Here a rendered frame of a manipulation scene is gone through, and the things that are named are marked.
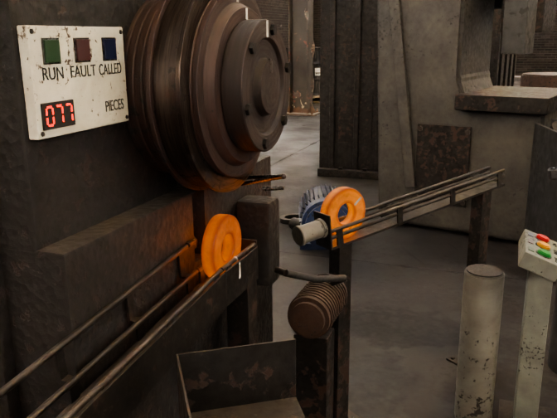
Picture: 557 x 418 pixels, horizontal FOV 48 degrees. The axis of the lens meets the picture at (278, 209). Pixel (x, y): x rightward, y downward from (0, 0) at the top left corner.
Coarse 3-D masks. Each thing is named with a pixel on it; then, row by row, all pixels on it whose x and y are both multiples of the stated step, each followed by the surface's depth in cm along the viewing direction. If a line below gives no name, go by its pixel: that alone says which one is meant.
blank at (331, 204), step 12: (336, 192) 185; (348, 192) 186; (324, 204) 185; (336, 204) 184; (348, 204) 190; (360, 204) 190; (336, 216) 186; (348, 216) 191; (360, 216) 191; (348, 228) 190
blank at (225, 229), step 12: (216, 216) 147; (228, 216) 148; (216, 228) 143; (228, 228) 148; (204, 240) 143; (216, 240) 143; (228, 240) 152; (240, 240) 156; (204, 252) 143; (216, 252) 144; (228, 252) 152; (204, 264) 144; (216, 264) 144
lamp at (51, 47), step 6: (48, 42) 102; (54, 42) 103; (48, 48) 102; (54, 48) 103; (48, 54) 102; (54, 54) 103; (60, 54) 104; (48, 60) 102; (54, 60) 103; (60, 60) 104
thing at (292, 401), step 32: (192, 352) 103; (224, 352) 104; (256, 352) 106; (288, 352) 107; (192, 384) 104; (224, 384) 106; (256, 384) 107; (288, 384) 109; (192, 416) 105; (224, 416) 105; (256, 416) 105; (288, 416) 105
